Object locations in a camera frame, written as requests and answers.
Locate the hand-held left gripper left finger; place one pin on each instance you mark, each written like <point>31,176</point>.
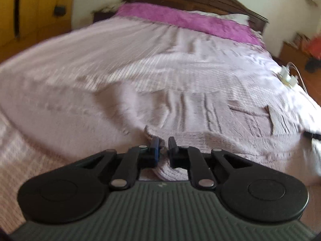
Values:
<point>156,152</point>

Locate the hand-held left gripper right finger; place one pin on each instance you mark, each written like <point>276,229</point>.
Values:
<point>171,145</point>

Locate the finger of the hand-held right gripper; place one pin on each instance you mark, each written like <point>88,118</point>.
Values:
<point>312,135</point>

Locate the pale pink knit sweater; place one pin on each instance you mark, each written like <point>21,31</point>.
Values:
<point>105,120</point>

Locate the white plug-in charger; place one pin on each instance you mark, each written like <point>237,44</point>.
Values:
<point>284,70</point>
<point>293,80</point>

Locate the pale yellow power strip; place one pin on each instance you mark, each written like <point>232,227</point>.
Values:
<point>287,81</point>

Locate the dark crumpled cloth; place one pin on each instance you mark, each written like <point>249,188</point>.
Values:
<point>313,65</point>

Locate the light wooden low cabinet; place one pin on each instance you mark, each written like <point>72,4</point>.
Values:
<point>293,55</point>

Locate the pink checkered bed sheet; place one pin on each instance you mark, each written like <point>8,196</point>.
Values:
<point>160,52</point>

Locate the row of books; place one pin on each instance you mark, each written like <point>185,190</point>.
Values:
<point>299,40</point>

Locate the purple pillow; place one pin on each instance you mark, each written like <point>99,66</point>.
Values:
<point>190,21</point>

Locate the white pillow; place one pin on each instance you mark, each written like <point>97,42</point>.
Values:
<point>233,18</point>

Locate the dark wooden nightstand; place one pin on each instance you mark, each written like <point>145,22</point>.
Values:
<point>101,16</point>

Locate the small black hanging pouch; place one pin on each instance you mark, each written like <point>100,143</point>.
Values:
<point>60,10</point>

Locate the yellow wooden wardrobe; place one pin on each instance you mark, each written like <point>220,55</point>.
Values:
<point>32,17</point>

